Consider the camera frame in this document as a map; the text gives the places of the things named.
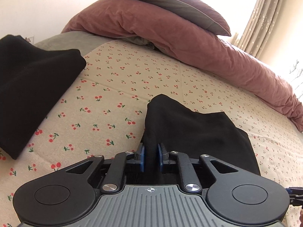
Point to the grey bed cover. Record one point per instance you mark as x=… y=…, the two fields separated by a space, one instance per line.
x=68 y=40

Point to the pink duvet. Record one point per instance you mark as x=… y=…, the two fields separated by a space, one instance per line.
x=189 y=42

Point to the black pants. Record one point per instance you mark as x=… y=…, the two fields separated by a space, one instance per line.
x=201 y=134

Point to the grey pillow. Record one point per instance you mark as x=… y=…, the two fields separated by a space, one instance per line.
x=180 y=2

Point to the folded black garment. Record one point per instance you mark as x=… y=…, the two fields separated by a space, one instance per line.
x=33 y=87

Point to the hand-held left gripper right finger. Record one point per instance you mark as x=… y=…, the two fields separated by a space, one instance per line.
x=161 y=158

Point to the cherry print bed sheet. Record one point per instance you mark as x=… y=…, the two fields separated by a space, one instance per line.
x=123 y=75

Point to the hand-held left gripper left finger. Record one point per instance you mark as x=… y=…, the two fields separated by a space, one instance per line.
x=142 y=158

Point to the white wall socket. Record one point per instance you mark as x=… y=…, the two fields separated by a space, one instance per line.
x=30 y=39

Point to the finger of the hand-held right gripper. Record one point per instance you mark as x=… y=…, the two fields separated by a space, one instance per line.
x=296 y=195

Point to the beige curtain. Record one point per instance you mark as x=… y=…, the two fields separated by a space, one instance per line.
x=267 y=21

